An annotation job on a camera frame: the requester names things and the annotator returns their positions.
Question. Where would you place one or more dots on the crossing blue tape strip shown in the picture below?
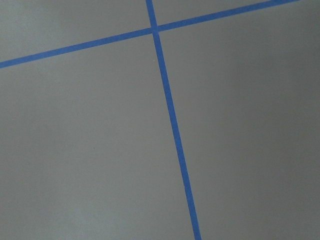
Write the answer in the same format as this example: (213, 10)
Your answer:
(143, 32)

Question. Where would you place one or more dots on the long blue tape strip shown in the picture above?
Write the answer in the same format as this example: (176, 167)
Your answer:
(173, 121)

